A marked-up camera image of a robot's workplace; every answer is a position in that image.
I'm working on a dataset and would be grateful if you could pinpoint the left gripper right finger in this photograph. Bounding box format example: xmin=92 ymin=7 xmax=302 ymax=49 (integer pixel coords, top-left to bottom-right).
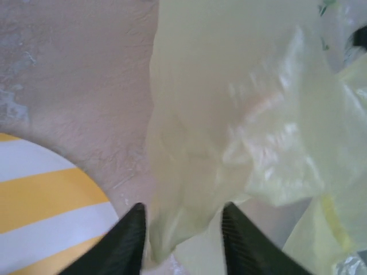
xmin=220 ymin=200 xmax=312 ymax=275

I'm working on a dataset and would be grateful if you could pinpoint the yellow white striped plate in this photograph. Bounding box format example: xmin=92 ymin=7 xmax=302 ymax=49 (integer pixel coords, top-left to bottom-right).
xmin=0 ymin=132 xmax=120 ymax=275

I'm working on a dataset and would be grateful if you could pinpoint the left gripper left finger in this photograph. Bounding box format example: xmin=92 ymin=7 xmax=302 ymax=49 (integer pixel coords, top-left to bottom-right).
xmin=61 ymin=202 xmax=147 ymax=275

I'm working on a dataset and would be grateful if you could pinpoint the yellow plastic bag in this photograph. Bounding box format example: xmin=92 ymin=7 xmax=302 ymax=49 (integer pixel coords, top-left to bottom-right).
xmin=145 ymin=0 xmax=367 ymax=275

